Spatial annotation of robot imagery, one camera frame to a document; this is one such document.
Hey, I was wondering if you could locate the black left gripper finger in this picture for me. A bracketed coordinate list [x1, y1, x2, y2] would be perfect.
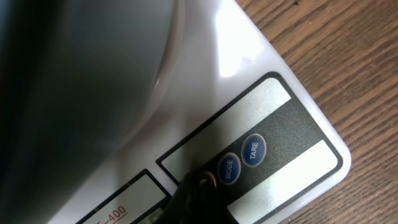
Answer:
[155, 171, 237, 224]

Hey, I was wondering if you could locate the white digital kitchen scale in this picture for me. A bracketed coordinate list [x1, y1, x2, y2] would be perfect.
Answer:
[51, 1, 351, 223]

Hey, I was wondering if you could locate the blue metal bowl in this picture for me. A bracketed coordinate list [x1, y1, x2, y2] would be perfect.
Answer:
[1, 0, 185, 223]

